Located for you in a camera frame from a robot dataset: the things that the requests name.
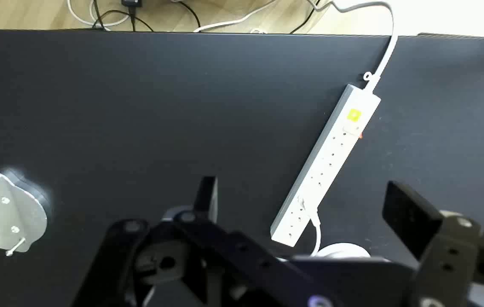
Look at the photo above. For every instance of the white mug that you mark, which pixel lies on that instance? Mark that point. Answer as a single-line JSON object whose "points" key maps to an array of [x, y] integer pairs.
{"points": [[341, 251]]}

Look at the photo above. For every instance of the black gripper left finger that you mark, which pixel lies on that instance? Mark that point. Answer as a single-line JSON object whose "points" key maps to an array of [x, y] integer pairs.
{"points": [[225, 244]]}

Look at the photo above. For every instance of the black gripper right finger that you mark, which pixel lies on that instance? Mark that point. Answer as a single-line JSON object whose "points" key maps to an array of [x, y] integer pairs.
{"points": [[409, 215]]}

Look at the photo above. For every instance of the white power strip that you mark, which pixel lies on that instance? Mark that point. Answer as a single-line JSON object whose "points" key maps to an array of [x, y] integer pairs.
{"points": [[326, 164]]}

